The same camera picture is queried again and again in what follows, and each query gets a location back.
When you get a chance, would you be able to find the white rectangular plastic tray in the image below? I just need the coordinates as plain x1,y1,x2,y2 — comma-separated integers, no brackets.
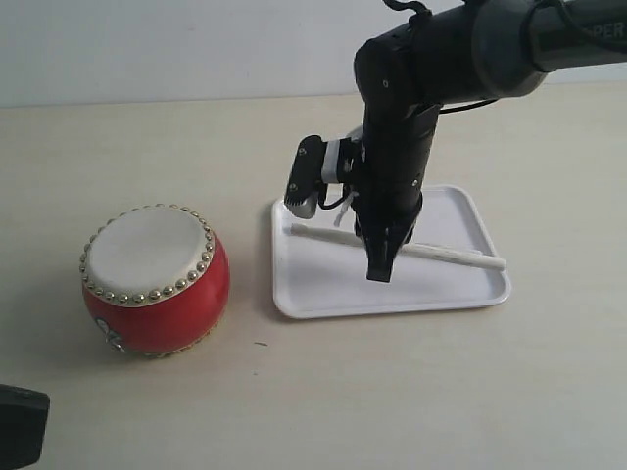
271,185,511,319

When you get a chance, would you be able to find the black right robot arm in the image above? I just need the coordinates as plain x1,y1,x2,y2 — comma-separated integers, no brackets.
352,1,626,282

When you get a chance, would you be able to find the white wooden drumstick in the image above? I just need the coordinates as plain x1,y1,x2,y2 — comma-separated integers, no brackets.
283,223,506,271

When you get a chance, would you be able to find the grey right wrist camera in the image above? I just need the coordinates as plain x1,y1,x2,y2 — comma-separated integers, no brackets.
283,135,362,219

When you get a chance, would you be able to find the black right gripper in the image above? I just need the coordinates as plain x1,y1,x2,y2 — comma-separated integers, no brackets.
342,105,442,284

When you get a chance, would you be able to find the red drum with brass studs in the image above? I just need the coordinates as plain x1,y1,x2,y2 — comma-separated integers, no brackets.
79,204,230,357

